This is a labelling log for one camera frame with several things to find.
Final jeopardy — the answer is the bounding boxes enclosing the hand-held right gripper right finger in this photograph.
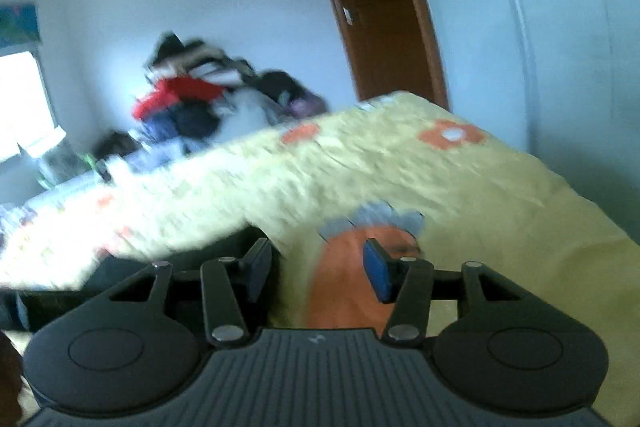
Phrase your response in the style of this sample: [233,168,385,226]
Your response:
[364,238,523,343]

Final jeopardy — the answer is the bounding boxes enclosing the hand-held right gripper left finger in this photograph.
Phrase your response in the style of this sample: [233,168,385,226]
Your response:
[107,237,275,349]

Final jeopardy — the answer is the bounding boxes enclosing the black pants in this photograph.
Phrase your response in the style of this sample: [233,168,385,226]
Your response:
[0,224,273,333]

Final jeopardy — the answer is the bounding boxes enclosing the person's left forearm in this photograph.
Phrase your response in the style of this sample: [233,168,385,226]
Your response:
[0,331,26,427]

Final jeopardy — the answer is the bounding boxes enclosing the yellow printed bedsheet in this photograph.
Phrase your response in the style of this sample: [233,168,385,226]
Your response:
[0,91,640,427]

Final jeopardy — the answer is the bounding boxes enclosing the blue quilt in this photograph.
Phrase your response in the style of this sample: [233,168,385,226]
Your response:
[107,142,191,175]

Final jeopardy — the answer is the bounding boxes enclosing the purple cloth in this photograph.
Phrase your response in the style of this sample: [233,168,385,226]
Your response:
[287,92,331,120]

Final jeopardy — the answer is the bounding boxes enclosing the pile of clothes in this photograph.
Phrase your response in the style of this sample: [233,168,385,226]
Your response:
[131,31,281,150]

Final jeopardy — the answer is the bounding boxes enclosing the black garment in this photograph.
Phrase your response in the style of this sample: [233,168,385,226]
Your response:
[257,71,308,108]

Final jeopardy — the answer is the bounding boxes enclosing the black bag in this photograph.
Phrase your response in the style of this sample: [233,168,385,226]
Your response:
[95,131,138,160]

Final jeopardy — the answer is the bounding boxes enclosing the green plastic chair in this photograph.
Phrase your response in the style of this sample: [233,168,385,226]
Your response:
[37,152,101,188]

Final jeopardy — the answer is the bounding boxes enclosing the floral pillow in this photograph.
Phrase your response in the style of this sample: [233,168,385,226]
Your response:
[35,140,83,188]

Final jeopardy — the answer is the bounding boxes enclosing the brown wooden door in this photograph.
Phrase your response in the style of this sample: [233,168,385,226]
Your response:
[299,0,450,110]

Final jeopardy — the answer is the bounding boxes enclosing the white wardrobe with flower stickers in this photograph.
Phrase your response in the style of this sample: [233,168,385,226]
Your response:
[392,0,640,213]

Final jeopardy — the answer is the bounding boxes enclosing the window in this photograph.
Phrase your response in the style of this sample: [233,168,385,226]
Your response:
[0,51,68,163]

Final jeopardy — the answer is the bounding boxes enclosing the blue wall picture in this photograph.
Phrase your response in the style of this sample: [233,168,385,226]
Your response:
[0,3,40,49]

